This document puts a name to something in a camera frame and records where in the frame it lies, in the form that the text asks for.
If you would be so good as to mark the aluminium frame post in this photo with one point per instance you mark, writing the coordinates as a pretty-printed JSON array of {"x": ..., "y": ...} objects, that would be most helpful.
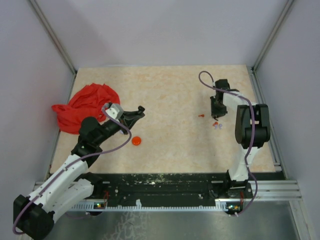
[
  {"x": 289, "y": 4},
  {"x": 52, "y": 35}
]

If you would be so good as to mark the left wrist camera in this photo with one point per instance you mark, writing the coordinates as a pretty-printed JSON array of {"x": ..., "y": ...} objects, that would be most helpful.
[{"x": 112, "y": 111}]

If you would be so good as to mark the left aluminium frame post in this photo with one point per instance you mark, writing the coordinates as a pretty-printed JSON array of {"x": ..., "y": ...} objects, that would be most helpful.
[{"x": 52, "y": 35}]

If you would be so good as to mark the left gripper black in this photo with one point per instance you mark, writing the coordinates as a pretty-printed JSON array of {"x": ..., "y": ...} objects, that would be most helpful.
[{"x": 130, "y": 117}]

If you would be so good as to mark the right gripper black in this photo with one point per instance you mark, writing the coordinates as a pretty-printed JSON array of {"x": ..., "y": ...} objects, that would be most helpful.
[{"x": 215, "y": 112}]

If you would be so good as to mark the red cloth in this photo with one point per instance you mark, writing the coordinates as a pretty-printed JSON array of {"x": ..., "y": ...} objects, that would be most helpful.
[{"x": 87, "y": 102}]

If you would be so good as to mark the right aluminium frame post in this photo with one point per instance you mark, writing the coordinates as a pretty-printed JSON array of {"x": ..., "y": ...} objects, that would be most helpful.
[{"x": 289, "y": 4}]

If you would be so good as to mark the white cable duct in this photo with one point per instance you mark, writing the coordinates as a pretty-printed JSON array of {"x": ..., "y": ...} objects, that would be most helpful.
[{"x": 95, "y": 206}]

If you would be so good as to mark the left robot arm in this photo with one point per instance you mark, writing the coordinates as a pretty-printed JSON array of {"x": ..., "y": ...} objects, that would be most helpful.
[{"x": 36, "y": 214}]

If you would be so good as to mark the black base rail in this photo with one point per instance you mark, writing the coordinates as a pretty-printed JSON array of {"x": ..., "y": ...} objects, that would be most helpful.
[{"x": 169, "y": 189}]

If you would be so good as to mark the orange earbud charging case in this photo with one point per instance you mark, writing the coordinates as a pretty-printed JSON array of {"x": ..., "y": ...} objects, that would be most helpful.
[{"x": 136, "y": 140}]

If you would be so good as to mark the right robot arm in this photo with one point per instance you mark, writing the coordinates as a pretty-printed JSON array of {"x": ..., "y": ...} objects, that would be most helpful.
[{"x": 252, "y": 125}]

